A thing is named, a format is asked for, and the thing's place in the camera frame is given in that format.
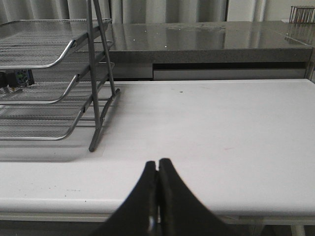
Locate red push button switch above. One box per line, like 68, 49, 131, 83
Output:
0, 69, 34, 89

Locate grey stone counter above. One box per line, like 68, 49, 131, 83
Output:
106, 21, 315, 81

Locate white table leg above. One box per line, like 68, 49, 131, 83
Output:
290, 225, 306, 236

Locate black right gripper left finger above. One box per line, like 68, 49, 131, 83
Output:
91, 161, 158, 236

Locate small wire rack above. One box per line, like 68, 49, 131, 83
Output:
289, 5, 315, 24

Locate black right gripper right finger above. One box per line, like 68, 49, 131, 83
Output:
158, 158, 236, 236

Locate silver metal rack frame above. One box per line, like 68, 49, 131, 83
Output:
86, 0, 120, 152

